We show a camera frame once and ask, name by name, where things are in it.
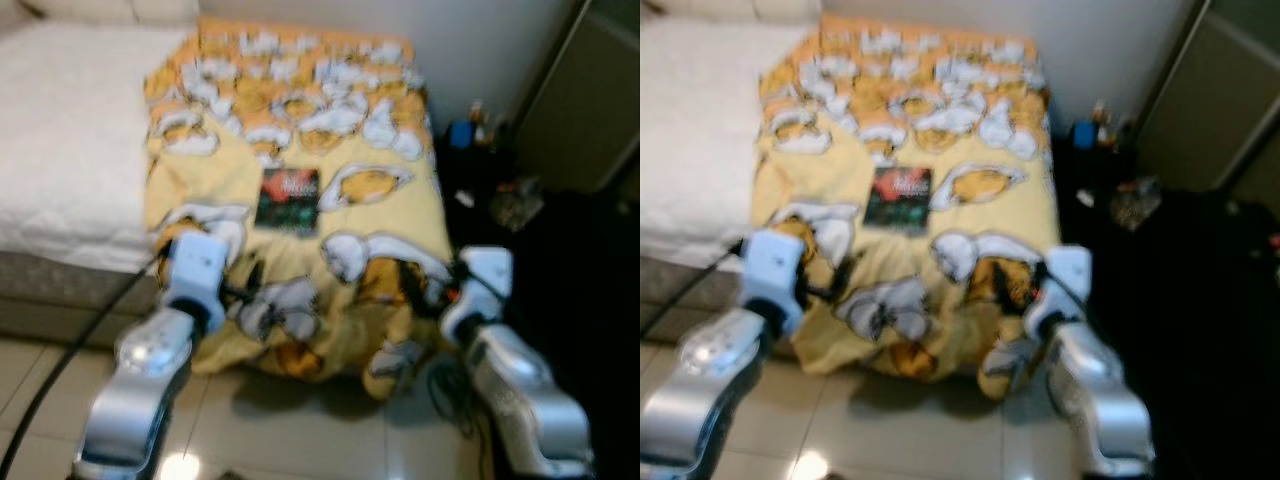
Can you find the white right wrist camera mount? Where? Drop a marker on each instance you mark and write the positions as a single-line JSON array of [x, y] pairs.
[[485, 285], [1062, 285]]

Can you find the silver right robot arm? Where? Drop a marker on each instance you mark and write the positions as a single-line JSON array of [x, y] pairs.
[[525, 400], [1100, 400]]

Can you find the white quilted mattress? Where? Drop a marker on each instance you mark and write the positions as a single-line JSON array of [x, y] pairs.
[[695, 140], [70, 140]]

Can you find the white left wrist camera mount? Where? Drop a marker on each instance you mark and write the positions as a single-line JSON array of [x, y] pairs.
[[772, 275], [195, 275]]

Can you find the small blue box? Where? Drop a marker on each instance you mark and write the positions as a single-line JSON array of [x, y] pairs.
[[1085, 135], [461, 135]]

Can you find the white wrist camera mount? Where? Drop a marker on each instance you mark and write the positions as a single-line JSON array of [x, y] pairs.
[[1062, 285], [195, 275], [772, 275], [485, 285]]

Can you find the yellow cartoon egg blanket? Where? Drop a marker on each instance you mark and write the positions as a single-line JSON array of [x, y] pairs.
[[300, 130], [910, 130]]

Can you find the dark red green book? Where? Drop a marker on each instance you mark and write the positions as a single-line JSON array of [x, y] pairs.
[[897, 200], [288, 202]]

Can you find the small patterned bag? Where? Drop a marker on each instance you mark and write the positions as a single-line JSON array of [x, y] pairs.
[[1135, 204], [517, 205]]

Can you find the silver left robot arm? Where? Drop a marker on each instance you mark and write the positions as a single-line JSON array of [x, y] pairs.
[[700, 400], [135, 400]]

